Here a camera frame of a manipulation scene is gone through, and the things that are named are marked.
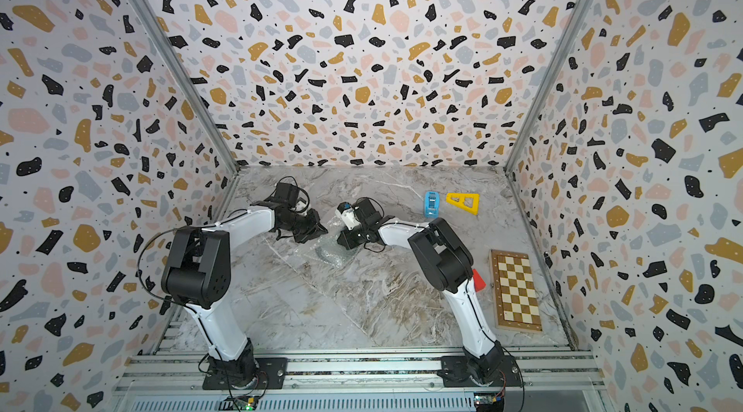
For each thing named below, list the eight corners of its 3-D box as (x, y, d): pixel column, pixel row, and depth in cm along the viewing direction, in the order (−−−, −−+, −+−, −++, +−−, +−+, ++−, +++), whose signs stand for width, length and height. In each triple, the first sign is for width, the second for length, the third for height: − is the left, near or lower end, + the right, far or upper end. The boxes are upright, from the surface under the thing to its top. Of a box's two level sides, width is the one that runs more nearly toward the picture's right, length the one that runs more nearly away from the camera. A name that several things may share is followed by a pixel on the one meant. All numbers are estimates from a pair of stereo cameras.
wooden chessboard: (494, 327, 84) (498, 323, 81) (489, 254, 99) (492, 249, 97) (538, 334, 83) (544, 330, 80) (526, 259, 98) (530, 254, 95)
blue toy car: (425, 218, 109) (426, 212, 105) (423, 197, 115) (424, 190, 112) (440, 218, 109) (441, 212, 105) (437, 197, 115) (438, 191, 112)
